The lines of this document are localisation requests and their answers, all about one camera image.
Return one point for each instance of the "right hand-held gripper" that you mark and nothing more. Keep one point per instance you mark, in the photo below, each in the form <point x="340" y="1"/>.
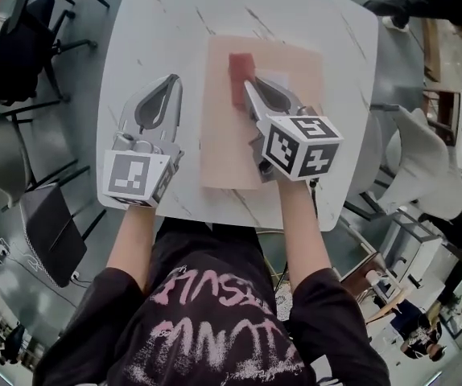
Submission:
<point x="299" y="147"/>

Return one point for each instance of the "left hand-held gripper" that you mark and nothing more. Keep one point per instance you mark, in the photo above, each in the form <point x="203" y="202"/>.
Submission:
<point x="128" y="175"/>

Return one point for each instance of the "pink sponge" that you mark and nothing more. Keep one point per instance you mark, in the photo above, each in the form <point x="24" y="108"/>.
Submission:
<point x="241" y="71"/>

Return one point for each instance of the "beige folder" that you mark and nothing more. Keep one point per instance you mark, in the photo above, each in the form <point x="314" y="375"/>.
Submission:
<point x="223" y="143"/>

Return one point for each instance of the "person's right forearm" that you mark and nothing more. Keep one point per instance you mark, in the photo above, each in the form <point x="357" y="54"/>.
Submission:
<point x="299" y="235"/>

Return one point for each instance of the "person's left forearm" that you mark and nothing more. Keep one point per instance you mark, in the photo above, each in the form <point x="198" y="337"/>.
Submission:
<point x="132" y="247"/>

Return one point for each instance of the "grey upholstered armchair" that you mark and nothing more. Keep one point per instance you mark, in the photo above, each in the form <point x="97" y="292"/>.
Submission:
<point x="365" y="155"/>

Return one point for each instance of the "black office chair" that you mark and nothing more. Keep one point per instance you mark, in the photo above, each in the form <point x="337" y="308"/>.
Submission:
<point x="21" y="46"/>

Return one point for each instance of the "dark chair with checkered edge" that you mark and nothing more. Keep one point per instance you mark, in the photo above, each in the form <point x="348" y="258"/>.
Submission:
<point x="52" y="231"/>

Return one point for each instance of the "brown wooden stool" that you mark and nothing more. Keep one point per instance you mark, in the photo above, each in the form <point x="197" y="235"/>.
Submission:
<point x="364" y="272"/>

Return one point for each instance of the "light grey shell chair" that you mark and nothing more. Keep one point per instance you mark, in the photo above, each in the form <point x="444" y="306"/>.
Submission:
<point x="452" y="183"/>

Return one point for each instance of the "person's black printed shirt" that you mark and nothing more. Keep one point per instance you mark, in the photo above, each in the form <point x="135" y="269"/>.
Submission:
<point x="215" y="336"/>

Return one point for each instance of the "white metal frame table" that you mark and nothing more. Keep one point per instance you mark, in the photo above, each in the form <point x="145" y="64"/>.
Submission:
<point x="408" y="239"/>

